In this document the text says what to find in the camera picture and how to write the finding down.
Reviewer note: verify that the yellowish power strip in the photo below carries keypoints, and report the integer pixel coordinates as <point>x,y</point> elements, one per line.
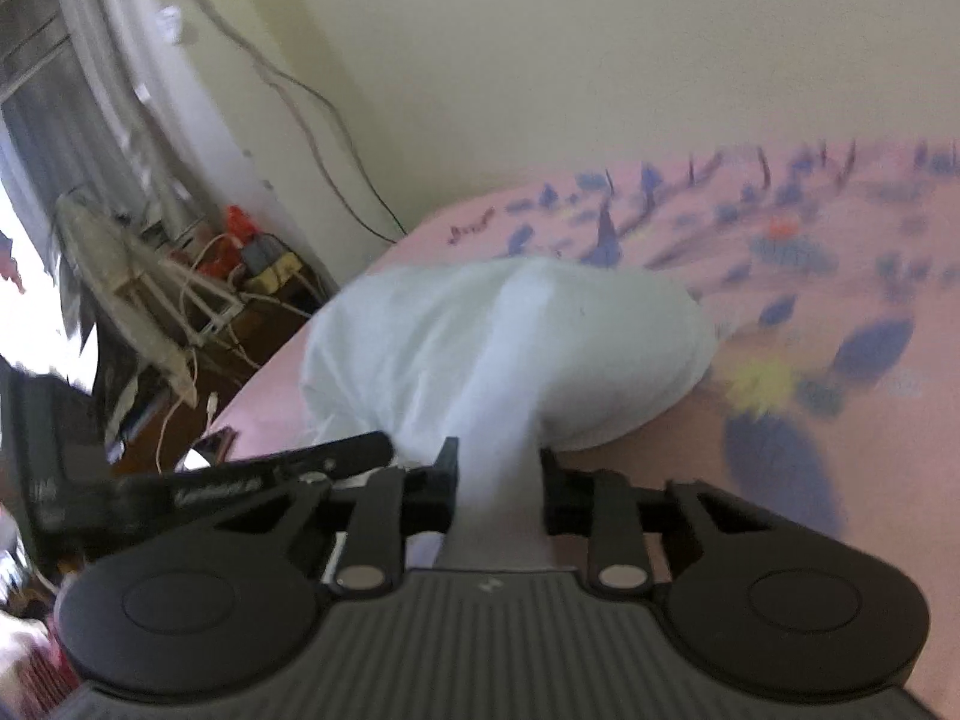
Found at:
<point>274,270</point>

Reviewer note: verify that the window with grille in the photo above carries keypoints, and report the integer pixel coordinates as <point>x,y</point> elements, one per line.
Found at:
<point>52,90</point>

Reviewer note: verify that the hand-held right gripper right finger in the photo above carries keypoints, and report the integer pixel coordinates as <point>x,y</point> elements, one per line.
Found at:
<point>550,491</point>

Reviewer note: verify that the white shirt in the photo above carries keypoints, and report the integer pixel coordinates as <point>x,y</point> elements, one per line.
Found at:
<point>495,360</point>

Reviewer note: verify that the white curtain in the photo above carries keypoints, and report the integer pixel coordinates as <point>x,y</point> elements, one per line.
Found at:
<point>142,67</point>

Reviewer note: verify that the red plastic item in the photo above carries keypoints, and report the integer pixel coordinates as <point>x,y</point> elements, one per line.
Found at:
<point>240,223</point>

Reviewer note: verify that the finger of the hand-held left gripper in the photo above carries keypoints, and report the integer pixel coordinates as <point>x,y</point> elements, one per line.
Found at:
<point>225,486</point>

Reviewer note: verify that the pink printed bed sheet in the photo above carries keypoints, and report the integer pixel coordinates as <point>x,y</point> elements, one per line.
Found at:
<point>787,315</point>

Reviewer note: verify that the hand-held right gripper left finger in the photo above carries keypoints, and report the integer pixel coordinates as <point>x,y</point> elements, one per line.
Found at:
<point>442,484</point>

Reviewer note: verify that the white standing fan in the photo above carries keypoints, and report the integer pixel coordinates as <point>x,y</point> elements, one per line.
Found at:
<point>127,277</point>

